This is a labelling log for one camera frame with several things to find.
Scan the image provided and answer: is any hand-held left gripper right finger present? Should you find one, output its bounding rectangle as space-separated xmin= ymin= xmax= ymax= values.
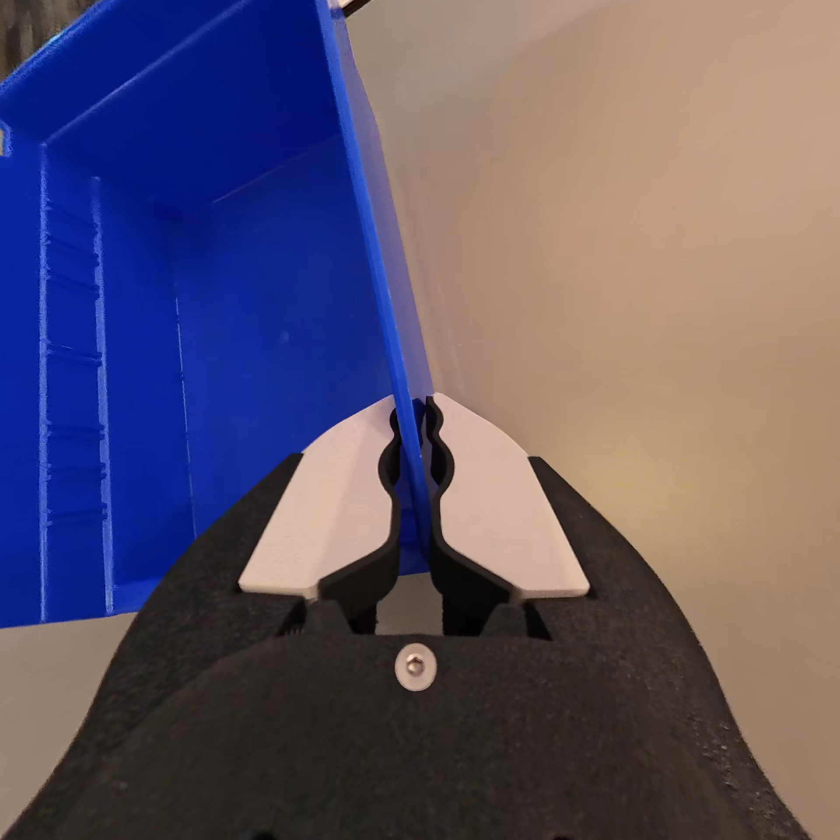
xmin=425 ymin=394 xmax=590 ymax=634

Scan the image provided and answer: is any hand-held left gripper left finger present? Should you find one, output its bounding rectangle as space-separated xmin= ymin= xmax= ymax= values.
xmin=238 ymin=397 xmax=403 ymax=634

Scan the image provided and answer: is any blue plastic bin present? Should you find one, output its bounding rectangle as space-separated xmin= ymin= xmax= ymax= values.
xmin=0 ymin=0 xmax=435 ymax=631

